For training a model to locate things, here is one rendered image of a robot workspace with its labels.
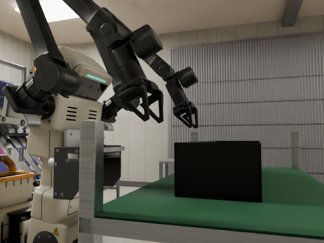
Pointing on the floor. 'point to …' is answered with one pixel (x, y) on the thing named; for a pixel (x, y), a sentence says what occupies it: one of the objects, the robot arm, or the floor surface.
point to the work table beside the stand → (165, 166)
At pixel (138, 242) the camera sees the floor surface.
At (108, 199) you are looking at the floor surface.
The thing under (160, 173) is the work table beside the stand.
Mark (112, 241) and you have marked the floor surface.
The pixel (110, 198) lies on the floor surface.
